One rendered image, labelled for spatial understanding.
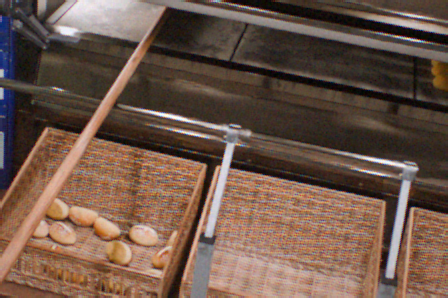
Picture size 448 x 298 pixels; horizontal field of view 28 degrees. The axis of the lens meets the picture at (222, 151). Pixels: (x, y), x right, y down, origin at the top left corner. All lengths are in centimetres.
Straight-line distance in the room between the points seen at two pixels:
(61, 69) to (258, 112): 65
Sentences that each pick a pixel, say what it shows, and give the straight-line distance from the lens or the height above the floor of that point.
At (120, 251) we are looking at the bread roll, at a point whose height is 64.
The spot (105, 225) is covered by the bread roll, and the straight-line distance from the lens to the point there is 288.
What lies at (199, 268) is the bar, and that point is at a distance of 238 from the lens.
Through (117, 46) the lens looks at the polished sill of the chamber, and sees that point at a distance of 281.
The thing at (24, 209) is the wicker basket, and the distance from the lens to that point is 296.
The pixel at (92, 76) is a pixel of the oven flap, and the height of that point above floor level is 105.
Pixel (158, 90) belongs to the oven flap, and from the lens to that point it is 284.
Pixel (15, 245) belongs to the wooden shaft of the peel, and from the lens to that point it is 184.
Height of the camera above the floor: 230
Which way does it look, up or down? 29 degrees down
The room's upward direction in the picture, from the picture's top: 9 degrees clockwise
